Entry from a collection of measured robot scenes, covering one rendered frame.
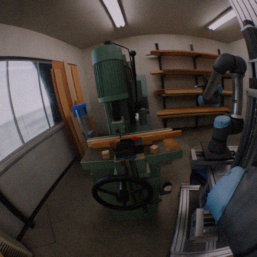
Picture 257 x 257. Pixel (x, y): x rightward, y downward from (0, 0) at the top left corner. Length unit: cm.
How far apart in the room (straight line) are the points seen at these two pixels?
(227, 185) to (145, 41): 314
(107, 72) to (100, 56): 9
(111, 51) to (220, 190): 62
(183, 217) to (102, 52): 133
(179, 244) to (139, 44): 356
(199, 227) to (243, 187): 39
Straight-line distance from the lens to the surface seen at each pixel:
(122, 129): 63
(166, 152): 61
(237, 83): 81
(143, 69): 293
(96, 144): 75
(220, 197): 15
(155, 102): 295
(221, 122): 74
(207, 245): 112
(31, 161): 176
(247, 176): 16
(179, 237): 106
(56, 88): 210
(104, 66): 58
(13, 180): 166
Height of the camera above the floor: 125
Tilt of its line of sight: 21 degrees down
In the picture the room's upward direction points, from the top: 9 degrees counter-clockwise
